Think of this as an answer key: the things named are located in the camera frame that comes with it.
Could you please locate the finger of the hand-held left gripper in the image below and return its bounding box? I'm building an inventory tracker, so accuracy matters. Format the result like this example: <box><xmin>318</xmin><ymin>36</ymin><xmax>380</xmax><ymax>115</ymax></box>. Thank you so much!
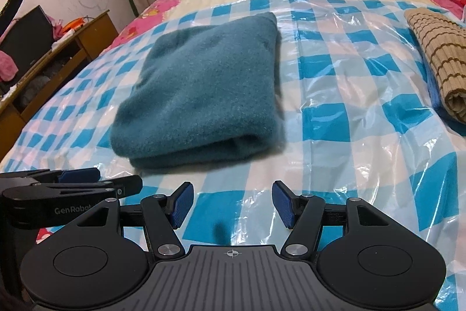
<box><xmin>0</xmin><ymin>167</ymin><xmax>102</xmax><ymax>188</ymax></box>
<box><xmin>3</xmin><ymin>175</ymin><xmax>143</xmax><ymax>201</ymax></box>

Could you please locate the beige striped folded cloth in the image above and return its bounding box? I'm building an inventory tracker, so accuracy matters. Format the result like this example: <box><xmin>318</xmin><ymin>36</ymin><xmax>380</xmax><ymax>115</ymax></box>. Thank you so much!
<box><xmin>404</xmin><ymin>8</ymin><xmax>466</xmax><ymax>124</ymax></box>

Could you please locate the wooden desk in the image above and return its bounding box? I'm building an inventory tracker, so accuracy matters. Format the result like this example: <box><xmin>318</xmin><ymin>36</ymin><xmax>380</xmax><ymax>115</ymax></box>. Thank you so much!
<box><xmin>0</xmin><ymin>9</ymin><xmax>119</xmax><ymax>155</ymax></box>

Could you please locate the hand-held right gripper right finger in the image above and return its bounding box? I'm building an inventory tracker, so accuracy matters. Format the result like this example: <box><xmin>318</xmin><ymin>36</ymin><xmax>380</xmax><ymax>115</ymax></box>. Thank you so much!
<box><xmin>272</xmin><ymin>180</ymin><xmax>392</xmax><ymax>259</ymax></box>

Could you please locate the black monitor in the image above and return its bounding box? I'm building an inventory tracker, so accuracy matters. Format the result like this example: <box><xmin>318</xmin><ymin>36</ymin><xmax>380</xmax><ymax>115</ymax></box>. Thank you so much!
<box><xmin>0</xmin><ymin>5</ymin><xmax>55</xmax><ymax>58</ymax></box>

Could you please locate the grey cloth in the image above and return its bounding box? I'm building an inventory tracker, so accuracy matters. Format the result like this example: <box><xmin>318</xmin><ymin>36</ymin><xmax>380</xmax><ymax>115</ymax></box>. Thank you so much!
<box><xmin>20</xmin><ymin>76</ymin><xmax>52</xmax><ymax>108</ymax></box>

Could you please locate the pink cloth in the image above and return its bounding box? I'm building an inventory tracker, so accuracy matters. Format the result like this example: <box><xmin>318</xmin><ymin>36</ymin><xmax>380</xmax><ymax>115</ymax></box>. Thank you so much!
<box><xmin>45</xmin><ymin>14</ymin><xmax>65</xmax><ymax>41</ymax></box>
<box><xmin>0</xmin><ymin>50</ymin><xmax>18</xmax><ymax>82</ymax></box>

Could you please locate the blue checked plastic sheet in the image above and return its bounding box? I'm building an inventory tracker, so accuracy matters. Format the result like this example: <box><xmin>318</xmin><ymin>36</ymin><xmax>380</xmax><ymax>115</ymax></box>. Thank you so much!
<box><xmin>0</xmin><ymin>0</ymin><xmax>466</xmax><ymax>311</ymax></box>

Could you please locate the teal fuzzy sweater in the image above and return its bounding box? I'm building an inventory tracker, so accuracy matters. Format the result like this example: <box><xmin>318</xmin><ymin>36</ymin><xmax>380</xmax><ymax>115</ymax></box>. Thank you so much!
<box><xmin>109</xmin><ymin>11</ymin><xmax>286</xmax><ymax>175</ymax></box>

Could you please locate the orange item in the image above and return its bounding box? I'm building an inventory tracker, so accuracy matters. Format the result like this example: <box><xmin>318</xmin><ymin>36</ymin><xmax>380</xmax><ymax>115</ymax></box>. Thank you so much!
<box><xmin>62</xmin><ymin>17</ymin><xmax>90</xmax><ymax>35</ymax></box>

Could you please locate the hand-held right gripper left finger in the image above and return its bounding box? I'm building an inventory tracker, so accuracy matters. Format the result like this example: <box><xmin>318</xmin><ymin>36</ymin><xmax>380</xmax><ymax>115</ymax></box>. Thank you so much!
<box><xmin>75</xmin><ymin>182</ymin><xmax>195</xmax><ymax>259</ymax></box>

